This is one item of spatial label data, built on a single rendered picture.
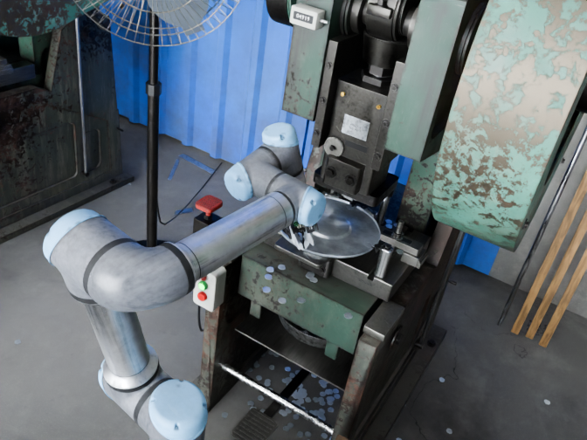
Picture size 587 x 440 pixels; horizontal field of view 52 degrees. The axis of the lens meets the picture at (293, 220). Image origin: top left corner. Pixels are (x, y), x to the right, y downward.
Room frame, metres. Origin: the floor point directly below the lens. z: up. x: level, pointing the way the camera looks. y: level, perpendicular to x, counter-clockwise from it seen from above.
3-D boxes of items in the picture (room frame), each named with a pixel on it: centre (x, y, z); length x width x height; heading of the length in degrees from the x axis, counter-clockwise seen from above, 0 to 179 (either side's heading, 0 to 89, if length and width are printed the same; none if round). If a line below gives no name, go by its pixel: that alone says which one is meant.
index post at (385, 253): (1.29, -0.26, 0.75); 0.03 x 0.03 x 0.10; 64
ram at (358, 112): (1.44, -0.13, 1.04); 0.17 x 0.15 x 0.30; 154
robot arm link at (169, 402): (0.79, 0.17, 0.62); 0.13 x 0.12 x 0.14; 55
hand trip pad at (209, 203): (1.42, 0.24, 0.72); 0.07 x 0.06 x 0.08; 154
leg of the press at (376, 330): (1.49, -0.45, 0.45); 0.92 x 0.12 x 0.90; 154
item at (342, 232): (1.37, -0.10, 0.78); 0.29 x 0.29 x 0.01
